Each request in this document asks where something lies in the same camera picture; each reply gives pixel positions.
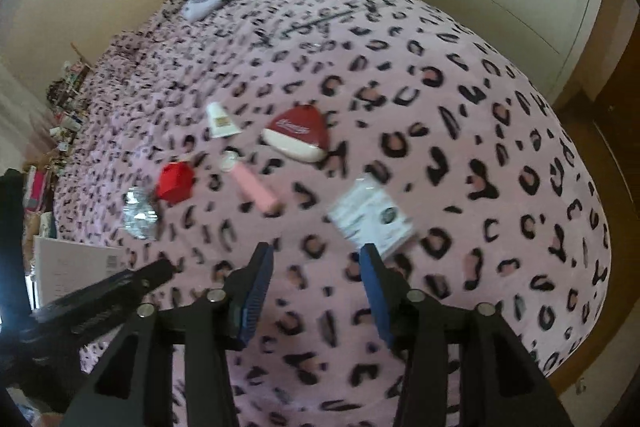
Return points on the shelf of small items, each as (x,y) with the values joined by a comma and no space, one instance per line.
(67,102)

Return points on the clear cotton swab box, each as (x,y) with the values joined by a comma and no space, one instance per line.
(370,217)

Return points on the white tube with gold label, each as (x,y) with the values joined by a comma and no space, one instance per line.
(222,122)

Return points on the crumpled silver foil packet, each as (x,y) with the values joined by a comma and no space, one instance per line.
(141,213)

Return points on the white cardboard box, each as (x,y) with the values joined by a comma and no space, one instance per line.
(75,267)

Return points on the metal clothes hanger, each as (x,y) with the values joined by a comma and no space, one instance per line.
(320,21)

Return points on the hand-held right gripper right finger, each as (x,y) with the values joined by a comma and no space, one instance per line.
(375,287)

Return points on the red and white triangular case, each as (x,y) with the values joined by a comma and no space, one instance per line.
(297,132)

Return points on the pink leopard print blanket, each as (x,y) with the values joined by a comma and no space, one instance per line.
(450,157)

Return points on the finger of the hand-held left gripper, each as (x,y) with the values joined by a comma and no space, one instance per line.
(105,289)
(12,232)

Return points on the red small box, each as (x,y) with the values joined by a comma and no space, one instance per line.
(174,183)

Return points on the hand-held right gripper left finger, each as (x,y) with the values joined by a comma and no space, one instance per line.
(255,287)

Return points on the pink curtain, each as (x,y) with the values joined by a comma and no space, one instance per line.
(25,122)

